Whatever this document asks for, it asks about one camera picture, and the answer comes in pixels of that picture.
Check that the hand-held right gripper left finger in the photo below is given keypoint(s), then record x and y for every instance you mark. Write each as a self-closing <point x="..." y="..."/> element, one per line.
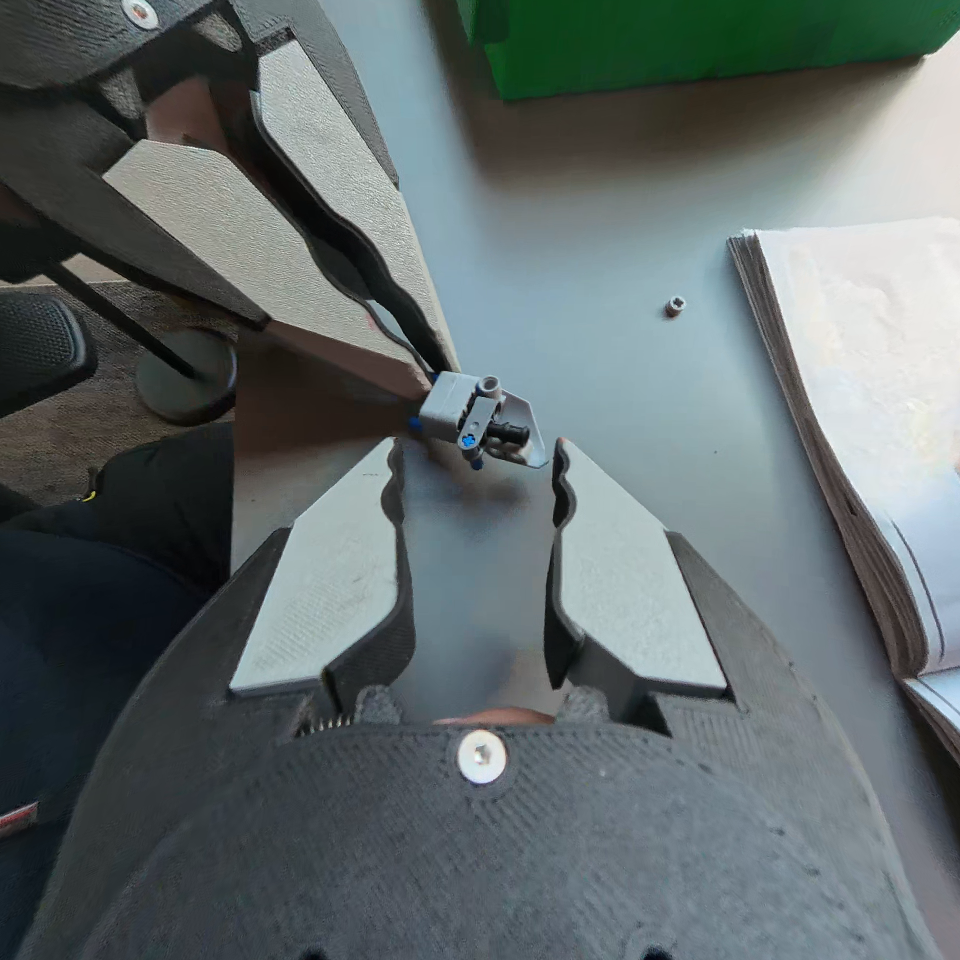
<point x="330" y="577"/>

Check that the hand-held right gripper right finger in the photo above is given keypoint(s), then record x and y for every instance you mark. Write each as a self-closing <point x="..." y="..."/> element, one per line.
<point x="630" y="592"/>

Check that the grey round furniture foot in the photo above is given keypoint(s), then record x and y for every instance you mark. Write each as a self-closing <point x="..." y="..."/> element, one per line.
<point x="187" y="390"/>

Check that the black mesh office chair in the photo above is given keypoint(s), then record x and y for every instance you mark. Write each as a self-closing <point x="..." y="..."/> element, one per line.
<point x="37" y="337"/>

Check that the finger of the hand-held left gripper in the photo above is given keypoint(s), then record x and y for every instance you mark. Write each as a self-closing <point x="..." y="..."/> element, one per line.
<point x="337" y="172"/>
<point x="217" y="217"/>

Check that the person's legs in dark trousers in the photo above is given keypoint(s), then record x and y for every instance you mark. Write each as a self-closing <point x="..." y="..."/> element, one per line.
<point x="97" y="600"/>

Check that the small grey lego bush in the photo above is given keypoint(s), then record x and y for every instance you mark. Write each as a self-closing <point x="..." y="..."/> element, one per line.
<point x="676" y="307"/>

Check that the green box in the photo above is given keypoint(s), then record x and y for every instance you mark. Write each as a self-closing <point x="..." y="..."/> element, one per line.
<point x="675" y="45"/>

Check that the lego instruction booklet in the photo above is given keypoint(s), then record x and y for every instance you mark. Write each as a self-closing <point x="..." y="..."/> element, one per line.
<point x="862" y="375"/>

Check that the grey lego assembly blue pins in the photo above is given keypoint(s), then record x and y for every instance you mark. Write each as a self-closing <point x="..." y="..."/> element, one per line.
<point x="446" y="401"/>

